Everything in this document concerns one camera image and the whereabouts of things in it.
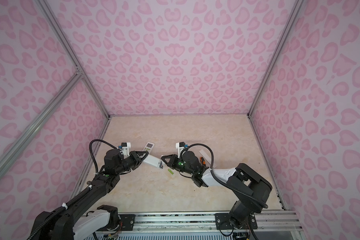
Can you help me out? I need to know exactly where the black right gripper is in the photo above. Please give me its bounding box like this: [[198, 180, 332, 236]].
[[160, 154, 195, 176]]

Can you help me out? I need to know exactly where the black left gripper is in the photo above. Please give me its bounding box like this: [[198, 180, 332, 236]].
[[115, 150, 149, 176]]

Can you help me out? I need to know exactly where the small white remote control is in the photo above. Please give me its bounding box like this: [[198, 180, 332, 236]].
[[143, 154, 163, 169]]

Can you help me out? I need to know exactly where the white battery cover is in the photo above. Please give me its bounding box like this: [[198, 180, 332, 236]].
[[199, 150, 216, 168]]

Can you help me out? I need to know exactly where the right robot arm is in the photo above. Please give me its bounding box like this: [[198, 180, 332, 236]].
[[161, 151, 272, 230]]

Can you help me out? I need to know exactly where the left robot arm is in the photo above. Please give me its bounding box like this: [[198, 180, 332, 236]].
[[28, 149, 149, 240]]

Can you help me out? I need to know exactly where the white remote with green buttons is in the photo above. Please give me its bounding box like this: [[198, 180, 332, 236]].
[[143, 142, 155, 153]]

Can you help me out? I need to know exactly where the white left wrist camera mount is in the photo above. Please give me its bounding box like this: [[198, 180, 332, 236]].
[[119, 142, 132, 157]]

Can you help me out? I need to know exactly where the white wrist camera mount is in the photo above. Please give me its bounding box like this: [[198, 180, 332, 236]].
[[119, 142, 132, 157], [176, 142, 188, 157]]

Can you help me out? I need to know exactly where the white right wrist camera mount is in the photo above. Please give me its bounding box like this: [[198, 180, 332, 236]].
[[176, 142, 188, 157]]

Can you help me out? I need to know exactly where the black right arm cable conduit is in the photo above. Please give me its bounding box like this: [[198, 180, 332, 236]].
[[185, 143, 269, 209]]

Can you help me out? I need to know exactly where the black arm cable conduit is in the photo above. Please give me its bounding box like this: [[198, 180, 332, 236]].
[[185, 143, 269, 209], [26, 139, 121, 240]]

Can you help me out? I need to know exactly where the diagonal aluminium frame bar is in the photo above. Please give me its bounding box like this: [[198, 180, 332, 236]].
[[0, 72, 82, 180]]

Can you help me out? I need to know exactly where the aluminium corner frame post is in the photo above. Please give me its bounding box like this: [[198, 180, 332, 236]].
[[34, 0, 111, 120]]

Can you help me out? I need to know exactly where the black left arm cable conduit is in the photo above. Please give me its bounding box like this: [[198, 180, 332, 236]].
[[26, 139, 121, 240]]

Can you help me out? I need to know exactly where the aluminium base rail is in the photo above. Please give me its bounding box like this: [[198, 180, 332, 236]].
[[87, 210, 305, 240]]

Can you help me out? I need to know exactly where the right rear aluminium frame post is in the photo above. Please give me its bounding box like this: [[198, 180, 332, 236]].
[[247, 0, 307, 119]]

